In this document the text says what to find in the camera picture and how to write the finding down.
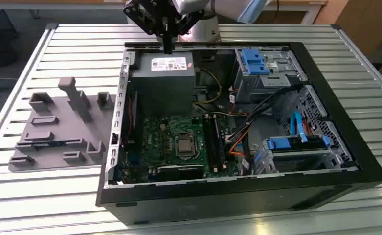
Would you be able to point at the black PC case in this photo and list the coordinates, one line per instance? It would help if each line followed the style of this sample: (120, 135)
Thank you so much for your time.
(209, 203)

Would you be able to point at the black RAM slot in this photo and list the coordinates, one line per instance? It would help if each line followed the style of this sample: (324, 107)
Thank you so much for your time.
(209, 142)

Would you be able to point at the black card retention latch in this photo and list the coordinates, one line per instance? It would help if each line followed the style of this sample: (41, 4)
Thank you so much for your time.
(115, 139)

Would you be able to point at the silver metal drive cage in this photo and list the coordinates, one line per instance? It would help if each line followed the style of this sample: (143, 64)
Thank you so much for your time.
(275, 80)

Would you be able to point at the thin metal locking lever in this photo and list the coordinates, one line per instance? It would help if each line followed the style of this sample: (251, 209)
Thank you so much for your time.
(196, 153)

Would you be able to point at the brown wooden cabinet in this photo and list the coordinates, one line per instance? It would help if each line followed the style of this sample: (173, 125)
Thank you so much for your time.
(370, 27)

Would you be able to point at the grey power supply unit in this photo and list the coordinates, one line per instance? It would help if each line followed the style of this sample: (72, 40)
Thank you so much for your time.
(160, 90)

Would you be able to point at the silver metal disk bay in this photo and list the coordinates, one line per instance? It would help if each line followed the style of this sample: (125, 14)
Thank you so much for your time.
(301, 153)

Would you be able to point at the green motherboard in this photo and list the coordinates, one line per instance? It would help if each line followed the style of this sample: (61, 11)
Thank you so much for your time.
(155, 124)

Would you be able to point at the grey parts rack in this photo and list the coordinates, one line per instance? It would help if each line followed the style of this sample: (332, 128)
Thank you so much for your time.
(62, 117)

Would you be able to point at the hard disk in blue carrier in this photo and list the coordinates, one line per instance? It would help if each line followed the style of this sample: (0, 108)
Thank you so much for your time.
(279, 143)

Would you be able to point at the black graphics card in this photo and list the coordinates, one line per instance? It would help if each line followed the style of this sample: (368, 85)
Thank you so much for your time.
(177, 172)

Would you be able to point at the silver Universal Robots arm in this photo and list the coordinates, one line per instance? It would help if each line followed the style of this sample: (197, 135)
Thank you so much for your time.
(207, 27)

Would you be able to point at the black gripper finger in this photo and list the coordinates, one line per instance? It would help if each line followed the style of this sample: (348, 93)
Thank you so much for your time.
(141, 19)
(187, 23)

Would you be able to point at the blue plastic drive latch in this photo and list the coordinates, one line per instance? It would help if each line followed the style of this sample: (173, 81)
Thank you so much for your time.
(253, 61)

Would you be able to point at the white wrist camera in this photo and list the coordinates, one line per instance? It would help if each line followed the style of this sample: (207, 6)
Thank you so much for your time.
(189, 6)

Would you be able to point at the wooden desk white frame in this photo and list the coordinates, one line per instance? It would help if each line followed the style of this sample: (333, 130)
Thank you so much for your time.
(309, 14)
(78, 6)

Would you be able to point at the silver CPU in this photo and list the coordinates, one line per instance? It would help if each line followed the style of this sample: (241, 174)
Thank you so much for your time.
(184, 145)

